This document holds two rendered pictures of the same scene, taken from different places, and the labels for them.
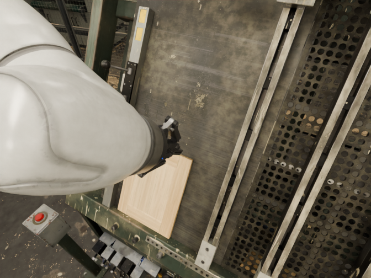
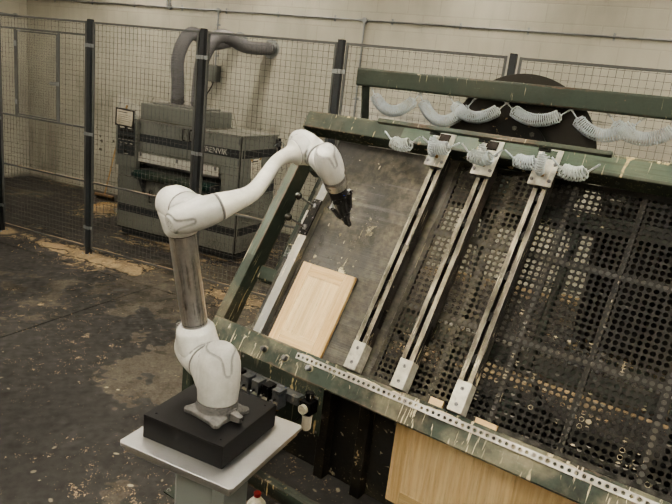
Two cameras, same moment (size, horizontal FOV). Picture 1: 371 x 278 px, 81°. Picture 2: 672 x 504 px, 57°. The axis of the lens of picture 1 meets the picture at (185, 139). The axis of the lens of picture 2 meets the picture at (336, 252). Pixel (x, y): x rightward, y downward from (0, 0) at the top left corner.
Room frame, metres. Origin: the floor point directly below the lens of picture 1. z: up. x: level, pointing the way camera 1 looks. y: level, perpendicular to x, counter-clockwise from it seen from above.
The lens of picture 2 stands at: (-2.20, -0.18, 2.08)
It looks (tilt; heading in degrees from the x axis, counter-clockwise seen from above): 15 degrees down; 5
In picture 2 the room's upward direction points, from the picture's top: 7 degrees clockwise
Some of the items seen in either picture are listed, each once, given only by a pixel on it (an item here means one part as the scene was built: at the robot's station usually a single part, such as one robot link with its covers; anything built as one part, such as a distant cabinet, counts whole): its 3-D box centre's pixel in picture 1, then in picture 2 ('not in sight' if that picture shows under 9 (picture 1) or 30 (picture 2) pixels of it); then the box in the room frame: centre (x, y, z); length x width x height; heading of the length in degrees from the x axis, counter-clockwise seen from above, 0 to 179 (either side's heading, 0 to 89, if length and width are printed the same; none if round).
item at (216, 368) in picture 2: not in sight; (218, 370); (-0.12, 0.40, 1.01); 0.18 x 0.16 x 0.22; 41
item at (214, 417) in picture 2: not in sight; (220, 406); (-0.14, 0.38, 0.87); 0.22 x 0.18 x 0.06; 61
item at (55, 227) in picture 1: (48, 225); not in sight; (0.47, 0.70, 0.84); 0.12 x 0.12 x 0.18; 61
